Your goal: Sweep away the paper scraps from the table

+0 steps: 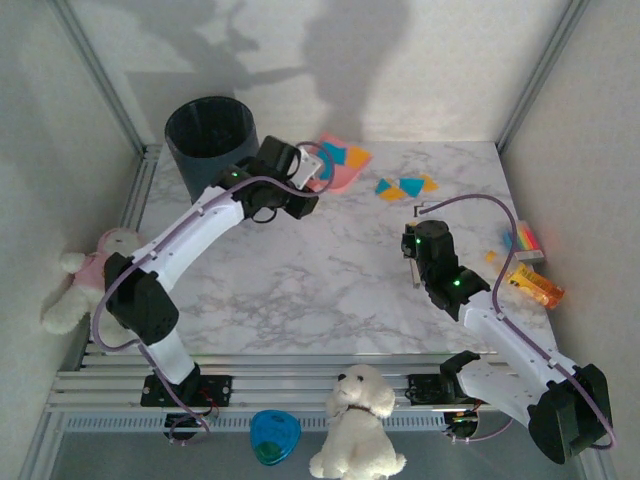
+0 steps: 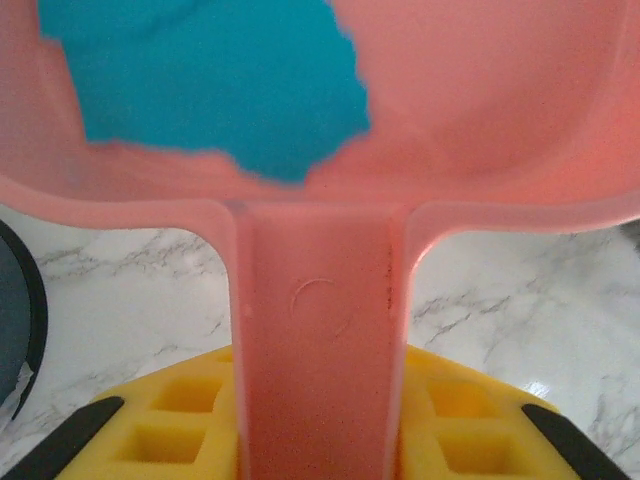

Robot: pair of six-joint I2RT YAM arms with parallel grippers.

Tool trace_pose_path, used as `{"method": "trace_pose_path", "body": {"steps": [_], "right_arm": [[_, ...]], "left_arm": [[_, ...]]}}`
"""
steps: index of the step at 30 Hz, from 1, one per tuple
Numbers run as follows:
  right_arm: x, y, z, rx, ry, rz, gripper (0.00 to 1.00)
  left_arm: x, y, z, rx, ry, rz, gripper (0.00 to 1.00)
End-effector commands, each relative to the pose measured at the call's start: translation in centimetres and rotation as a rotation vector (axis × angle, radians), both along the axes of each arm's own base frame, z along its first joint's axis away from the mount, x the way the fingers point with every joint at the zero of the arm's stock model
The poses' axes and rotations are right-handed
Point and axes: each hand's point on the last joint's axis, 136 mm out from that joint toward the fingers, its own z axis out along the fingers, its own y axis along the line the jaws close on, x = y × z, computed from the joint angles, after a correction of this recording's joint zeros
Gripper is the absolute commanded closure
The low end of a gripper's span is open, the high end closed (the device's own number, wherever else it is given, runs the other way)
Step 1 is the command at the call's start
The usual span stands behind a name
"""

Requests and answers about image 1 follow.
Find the aluminium frame base rails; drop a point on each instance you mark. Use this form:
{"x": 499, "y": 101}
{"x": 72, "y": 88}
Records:
{"x": 280, "y": 385}

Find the dark round waste bin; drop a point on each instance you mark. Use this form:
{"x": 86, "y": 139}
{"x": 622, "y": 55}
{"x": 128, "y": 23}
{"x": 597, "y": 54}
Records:
{"x": 200, "y": 165}

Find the white teddy in pink hoodie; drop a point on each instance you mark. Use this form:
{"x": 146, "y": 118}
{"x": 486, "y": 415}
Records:
{"x": 75, "y": 305}

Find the aluminium frame post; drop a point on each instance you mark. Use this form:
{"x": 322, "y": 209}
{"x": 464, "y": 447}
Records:
{"x": 541, "y": 75}
{"x": 42, "y": 450}
{"x": 99, "y": 75}
{"x": 600, "y": 472}

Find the box of coloured markers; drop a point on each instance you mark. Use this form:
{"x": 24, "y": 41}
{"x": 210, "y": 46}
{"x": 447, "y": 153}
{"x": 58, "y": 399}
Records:
{"x": 527, "y": 242}

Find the orange paper scrap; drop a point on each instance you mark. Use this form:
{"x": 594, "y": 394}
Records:
{"x": 358, "y": 158}
{"x": 392, "y": 193}
{"x": 429, "y": 183}

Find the white plush dog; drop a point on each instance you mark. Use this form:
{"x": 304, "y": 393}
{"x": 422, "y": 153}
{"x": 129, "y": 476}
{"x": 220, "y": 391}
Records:
{"x": 357, "y": 430}

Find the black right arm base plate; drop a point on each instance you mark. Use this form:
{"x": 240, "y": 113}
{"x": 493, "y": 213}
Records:
{"x": 422, "y": 391}

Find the blue paper scrap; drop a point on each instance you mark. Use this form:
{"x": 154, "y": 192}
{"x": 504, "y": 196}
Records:
{"x": 383, "y": 186}
{"x": 325, "y": 171}
{"x": 411, "y": 186}
{"x": 332, "y": 151}

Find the blue heart-shaped plastic box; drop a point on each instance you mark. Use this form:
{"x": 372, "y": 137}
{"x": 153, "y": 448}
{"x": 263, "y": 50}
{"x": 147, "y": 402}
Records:
{"x": 275, "y": 435}

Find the aluminium frame side rail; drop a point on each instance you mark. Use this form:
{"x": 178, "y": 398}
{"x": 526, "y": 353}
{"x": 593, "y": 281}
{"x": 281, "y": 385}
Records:
{"x": 142, "y": 185}

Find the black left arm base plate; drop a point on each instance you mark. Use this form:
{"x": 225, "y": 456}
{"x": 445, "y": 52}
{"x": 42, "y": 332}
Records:
{"x": 220, "y": 390}

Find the orange snack packet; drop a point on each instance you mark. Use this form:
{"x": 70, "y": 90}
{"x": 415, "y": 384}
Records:
{"x": 542, "y": 292}

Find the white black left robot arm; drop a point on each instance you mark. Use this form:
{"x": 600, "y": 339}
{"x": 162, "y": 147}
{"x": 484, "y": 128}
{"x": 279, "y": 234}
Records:
{"x": 200, "y": 230}

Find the pink plastic dustpan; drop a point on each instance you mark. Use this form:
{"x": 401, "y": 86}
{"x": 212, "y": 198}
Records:
{"x": 345, "y": 177}

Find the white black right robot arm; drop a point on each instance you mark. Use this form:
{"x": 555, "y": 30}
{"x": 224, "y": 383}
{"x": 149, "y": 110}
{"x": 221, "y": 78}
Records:
{"x": 505, "y": 340}

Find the cream hand brush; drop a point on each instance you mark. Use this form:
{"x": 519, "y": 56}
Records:
{"x": 415, "y": 275}

